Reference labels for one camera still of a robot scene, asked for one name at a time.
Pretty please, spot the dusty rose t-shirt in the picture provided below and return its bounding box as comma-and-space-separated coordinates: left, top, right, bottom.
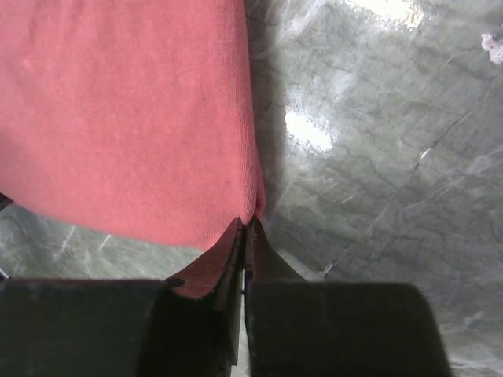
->
0, 0, 265, 251

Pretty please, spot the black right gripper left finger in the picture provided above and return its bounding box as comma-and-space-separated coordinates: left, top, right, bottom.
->
1, 220, 244, 376

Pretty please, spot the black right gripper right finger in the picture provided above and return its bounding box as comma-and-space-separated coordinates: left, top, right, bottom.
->
245, 220, 450, 376

